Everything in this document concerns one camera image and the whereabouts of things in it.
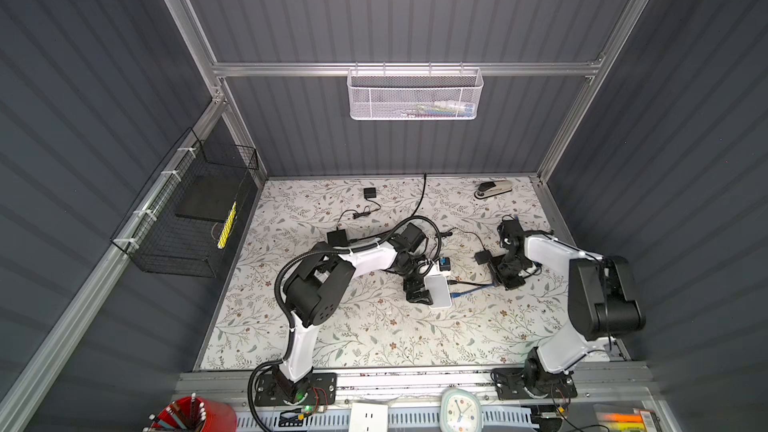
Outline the yellow marker in basket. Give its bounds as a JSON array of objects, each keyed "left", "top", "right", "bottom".
[{"left": 217, "top": 201, "right": 237, "bottom": 250}]

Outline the black white stapler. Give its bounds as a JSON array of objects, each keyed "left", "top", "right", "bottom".
[{"left": 474, "top": 180, "right": 514, "bottom": 200}]

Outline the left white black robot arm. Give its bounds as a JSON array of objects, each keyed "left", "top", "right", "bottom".
[{"left": 250, "top": 215, "right": 442, "bottom": 403}]

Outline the white wall power socket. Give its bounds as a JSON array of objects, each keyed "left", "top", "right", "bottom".
[{"left": 348, "top": 402, "right": 389, "bottom": 432}]

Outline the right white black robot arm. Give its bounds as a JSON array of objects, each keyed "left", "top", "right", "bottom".
[{"left": 490, "top": 218, "right": 646, "bottom": 400}]

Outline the black power adapter with cable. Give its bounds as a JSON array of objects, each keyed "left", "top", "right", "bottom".
[{"left": 440, "top": 226, "right": 496, "bottom": 266}]

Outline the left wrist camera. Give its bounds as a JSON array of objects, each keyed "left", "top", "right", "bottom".
[{"left": 427, "top": 257, "right": 451, "bottom": 277}]

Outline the blue ethernet cable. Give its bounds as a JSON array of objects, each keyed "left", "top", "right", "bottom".
[{"left": 451, "top": 284, "right": 499, "bottom": 299}]

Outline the black pad in basket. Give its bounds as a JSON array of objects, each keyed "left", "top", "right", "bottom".
[{"left": 175, "top": 176, "right": 240, "bottom": 223}]

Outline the white network switch box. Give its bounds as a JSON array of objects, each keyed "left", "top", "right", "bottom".
[{"left": 424, "top": 274, "right": 453, "bottom": 311}]

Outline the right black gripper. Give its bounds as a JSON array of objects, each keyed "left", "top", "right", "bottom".
[{"left": 487, "top": 254, "right": 528, "bottom": 291}]

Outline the white analog clock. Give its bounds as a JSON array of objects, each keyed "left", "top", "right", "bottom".
[{"left": 439, "top": 387, "right": 483, "bottom": 432}]

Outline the long black cable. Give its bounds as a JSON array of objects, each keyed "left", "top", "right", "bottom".
[{"left": 349, "top": 173, "right": 496, "bottom": 289}]

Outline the white wire mesh basket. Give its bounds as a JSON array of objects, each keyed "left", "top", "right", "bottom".
[{"left": 346, "top": 68, "right": 484, "bottom": 121}]

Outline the black wire wall basket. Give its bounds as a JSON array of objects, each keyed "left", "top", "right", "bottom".
[{"left": 111, "top": 130, "right": 260, "bottom": 279}]

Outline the black network switch box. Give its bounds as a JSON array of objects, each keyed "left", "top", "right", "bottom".
[{"left": 326, "top": 229, "right": 350, "bottom": 248}]

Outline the red pencil cup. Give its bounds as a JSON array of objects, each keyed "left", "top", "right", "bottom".
[{"left": 143, "top": 393, "right": 237, "bottom": 432}]

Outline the floral patterned table mat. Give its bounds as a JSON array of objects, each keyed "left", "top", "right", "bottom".
[{"left": 199, "top": 177, "right": 568, "bottom": 370}]

